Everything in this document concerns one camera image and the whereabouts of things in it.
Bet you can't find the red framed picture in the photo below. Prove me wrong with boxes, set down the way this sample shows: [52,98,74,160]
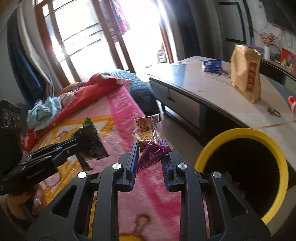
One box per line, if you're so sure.
[280,48,295,71]

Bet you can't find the brown framed glass door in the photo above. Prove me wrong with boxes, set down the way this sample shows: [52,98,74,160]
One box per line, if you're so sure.
[34,0,174,87]

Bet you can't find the dark blue sofa cushion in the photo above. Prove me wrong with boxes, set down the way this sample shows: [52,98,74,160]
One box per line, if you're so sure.
[109,69,159,116]

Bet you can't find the white coffee table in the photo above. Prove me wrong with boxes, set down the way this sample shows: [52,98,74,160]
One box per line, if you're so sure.
[147,55,296,236]

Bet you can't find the dark blue curtain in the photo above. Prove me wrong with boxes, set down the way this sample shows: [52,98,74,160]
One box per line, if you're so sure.
[171,0,201,58]

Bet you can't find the light blue cloth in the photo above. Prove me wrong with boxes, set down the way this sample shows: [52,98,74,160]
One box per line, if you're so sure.
[27,96,62,131]

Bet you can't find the left hand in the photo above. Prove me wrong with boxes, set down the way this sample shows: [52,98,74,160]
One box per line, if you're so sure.
[6,184,47,220]

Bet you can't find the brown paper bag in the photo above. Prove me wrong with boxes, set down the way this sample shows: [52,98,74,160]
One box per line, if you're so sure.
[231,45,261,103]

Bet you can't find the black hair ties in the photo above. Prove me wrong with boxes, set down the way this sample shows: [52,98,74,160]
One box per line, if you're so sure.
[267,106,282,118]

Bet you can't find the purple snack wrapper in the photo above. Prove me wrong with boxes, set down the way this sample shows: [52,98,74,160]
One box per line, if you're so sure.
[135,141,171,173]

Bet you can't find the red paper cup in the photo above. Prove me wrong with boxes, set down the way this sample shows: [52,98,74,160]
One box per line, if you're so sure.
[288,95,296,112]

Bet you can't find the yellow rimmed trash bin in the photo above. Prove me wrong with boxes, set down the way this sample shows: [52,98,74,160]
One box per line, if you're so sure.
[195,128,288,224]

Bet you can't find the white tv cabinet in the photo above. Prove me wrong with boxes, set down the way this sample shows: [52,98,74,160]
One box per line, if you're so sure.
[259,58,295,87]

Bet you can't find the red blanket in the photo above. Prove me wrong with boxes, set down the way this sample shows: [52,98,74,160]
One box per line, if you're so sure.
[21,73,123,152]

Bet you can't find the dark green snack wrapper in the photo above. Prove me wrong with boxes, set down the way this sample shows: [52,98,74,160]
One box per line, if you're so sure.
[70,118,110,171]

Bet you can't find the pink cartoon bear blanket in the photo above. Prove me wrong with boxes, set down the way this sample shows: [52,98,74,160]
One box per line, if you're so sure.
[26,87,181,240]

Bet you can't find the white vase red flowers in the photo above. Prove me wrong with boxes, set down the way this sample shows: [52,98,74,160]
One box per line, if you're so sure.
[259,32,278,60]

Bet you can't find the pink yellow snack wrapper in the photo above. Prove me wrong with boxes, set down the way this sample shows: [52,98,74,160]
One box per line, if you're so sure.
[132,113,161,144]

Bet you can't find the blue tissue pack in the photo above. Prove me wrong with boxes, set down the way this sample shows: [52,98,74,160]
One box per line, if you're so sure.
[202,60,223,73]

